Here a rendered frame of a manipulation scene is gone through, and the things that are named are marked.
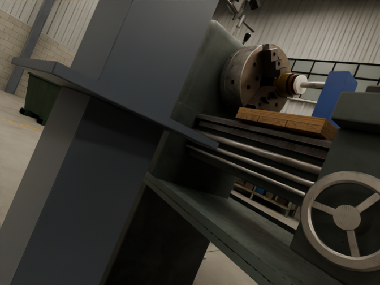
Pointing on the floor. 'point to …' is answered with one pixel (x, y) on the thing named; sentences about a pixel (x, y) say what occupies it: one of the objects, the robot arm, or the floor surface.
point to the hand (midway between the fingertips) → (235, 18)
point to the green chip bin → (39, 98)
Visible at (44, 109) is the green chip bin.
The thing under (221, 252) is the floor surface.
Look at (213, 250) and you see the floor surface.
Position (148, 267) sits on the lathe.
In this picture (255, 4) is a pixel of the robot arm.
